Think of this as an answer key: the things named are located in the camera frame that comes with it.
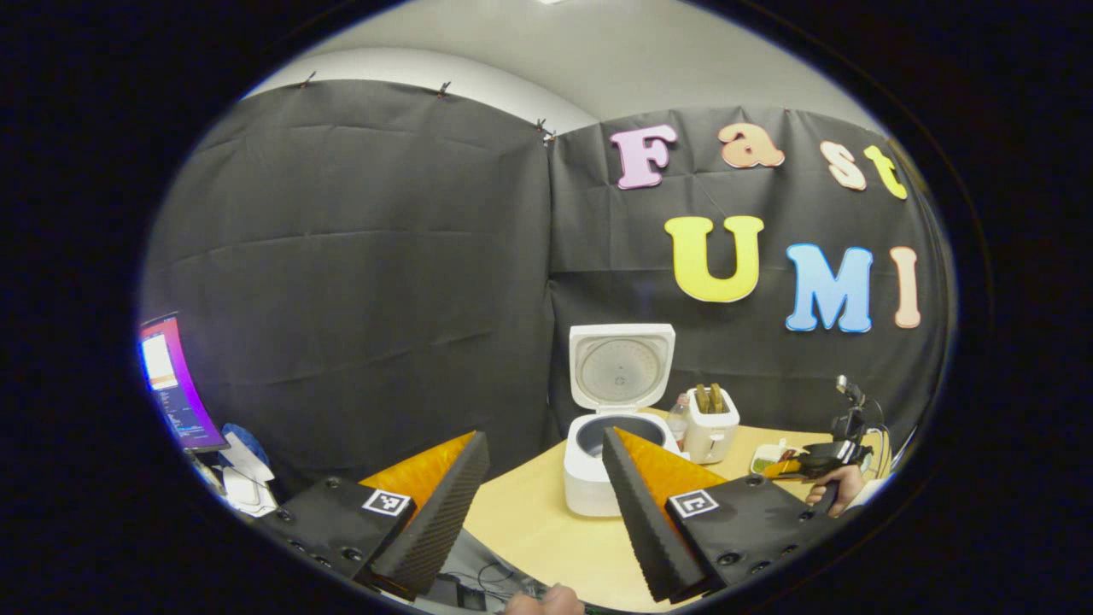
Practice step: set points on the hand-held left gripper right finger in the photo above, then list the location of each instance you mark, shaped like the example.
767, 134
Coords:
645, 530

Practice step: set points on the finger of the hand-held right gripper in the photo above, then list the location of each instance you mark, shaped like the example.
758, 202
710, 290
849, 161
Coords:
815, 461

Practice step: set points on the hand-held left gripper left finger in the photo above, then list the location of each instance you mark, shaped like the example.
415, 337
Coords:
435, 530

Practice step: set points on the white rice cooker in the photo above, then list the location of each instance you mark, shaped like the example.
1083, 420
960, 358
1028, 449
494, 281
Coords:
619, 367

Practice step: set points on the white divided grain dish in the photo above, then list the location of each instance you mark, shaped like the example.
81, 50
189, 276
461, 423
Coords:
768, 457

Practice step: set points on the white toaster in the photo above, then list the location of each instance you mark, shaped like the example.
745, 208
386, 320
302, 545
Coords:
713, 436

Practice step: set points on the clear plastic bottle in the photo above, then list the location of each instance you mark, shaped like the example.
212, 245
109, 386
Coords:
677, 423

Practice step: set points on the brown toast slice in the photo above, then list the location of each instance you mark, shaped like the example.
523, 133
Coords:
702, 399
717, 398

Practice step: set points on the white paper sheets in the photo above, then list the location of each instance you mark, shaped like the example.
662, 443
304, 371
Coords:
248, 491

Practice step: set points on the blue and white object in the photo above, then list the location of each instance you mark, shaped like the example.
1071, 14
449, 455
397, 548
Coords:
248, 440

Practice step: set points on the black backdrop cloth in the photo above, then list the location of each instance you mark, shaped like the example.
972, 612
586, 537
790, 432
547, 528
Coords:
341, 256

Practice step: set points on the computer monitor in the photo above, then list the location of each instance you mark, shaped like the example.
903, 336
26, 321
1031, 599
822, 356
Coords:
175, 384

